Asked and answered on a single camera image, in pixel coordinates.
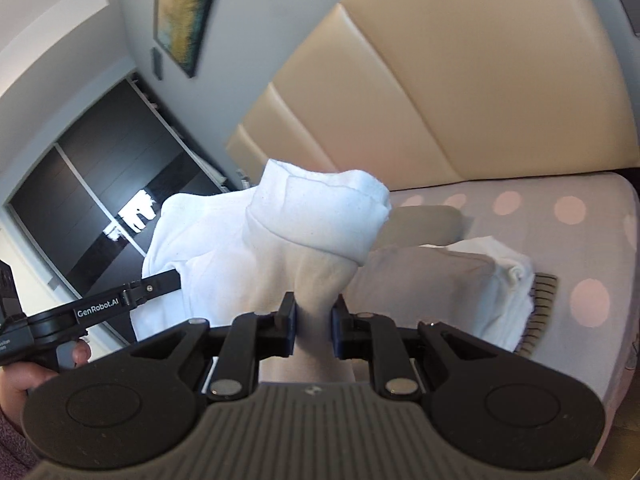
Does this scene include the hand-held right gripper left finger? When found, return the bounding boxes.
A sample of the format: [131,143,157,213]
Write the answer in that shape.
[130,291,298,402]

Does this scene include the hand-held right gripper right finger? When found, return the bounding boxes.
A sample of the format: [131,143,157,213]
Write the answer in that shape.
[332,294,501,401]

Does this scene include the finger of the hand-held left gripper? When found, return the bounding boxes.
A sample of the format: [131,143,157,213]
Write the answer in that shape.
[127,269,181,306]

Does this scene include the cream turtleneck garment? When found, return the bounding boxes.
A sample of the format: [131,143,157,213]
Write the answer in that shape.
[131,158,392,386]

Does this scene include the person's left forearm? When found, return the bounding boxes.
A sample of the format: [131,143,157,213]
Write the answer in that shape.
[0,409,40,480]

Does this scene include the white folded clothes stack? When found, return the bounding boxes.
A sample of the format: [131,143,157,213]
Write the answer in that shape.
[422,237,534,352]

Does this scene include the person's left hand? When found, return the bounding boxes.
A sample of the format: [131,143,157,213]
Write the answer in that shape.
[0,339,94,420]

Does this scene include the grey folded cloth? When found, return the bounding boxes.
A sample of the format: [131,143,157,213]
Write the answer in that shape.
[345,246,502,323]

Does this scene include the dark sliding-door wardrobe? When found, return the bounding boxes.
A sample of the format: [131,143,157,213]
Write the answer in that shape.
[5,72,237,347]

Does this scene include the striped folded cloth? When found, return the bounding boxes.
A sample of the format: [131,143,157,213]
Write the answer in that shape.
[516,272,559,359]

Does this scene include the grey pink-dotted bed blanket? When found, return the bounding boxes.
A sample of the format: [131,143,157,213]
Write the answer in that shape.
[345,170,634,411]

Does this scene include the beige padded headboard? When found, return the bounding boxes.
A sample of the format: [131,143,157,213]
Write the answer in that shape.
[226,0,640,193]

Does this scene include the framed wall painting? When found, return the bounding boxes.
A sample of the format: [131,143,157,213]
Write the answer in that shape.
[152,0,228,79]

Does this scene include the grey wall switch panel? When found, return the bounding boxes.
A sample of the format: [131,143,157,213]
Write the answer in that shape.
[615,0,640,36]

